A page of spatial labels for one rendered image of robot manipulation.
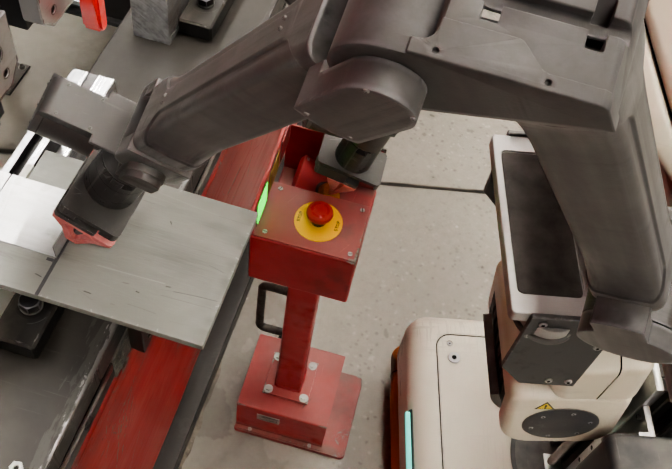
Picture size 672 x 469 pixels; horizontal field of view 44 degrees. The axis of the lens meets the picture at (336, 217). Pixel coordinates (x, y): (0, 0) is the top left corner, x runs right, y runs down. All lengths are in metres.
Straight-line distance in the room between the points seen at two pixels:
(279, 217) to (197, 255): 0.32
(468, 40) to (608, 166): 0.12
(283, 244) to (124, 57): 0.37
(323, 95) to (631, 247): 0.25
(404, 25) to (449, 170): 2.01
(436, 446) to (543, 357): 0.69
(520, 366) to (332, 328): 1.08
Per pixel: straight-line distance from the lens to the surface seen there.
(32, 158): 1.04
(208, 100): 0.55
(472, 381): 1.72
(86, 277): 0.93
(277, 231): 1.22
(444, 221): 2.26
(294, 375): 1.75
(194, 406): 1.88
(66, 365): 1.03
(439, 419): 1.67
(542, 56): 0.36
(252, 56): 0.49
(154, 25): 1.31
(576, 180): 0.47
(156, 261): 0.93
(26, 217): 0.98
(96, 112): 0.76
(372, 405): 1.96
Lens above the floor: 1.79
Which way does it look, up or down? 54 degrees down
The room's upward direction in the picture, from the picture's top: 11 degrees clockwise
